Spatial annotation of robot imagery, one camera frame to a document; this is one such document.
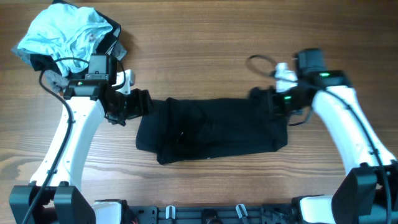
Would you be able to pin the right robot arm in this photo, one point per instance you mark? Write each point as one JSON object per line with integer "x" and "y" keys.
{"x": 368, "y": 194}

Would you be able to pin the black t-shirt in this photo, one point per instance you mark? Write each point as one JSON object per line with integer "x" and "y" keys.
{"x": 180, "y": 130}

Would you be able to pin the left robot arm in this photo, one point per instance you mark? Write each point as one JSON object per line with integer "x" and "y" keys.
{"x": 53, "y": 194}

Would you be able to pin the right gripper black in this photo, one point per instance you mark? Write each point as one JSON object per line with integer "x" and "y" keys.
{"x": 275, "y": 107}

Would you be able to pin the light blue garment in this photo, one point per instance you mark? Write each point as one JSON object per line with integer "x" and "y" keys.
{"x": 65, "y": 31}

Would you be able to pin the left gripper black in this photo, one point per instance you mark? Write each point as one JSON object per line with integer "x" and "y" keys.
{"x": 142, "y": 102}

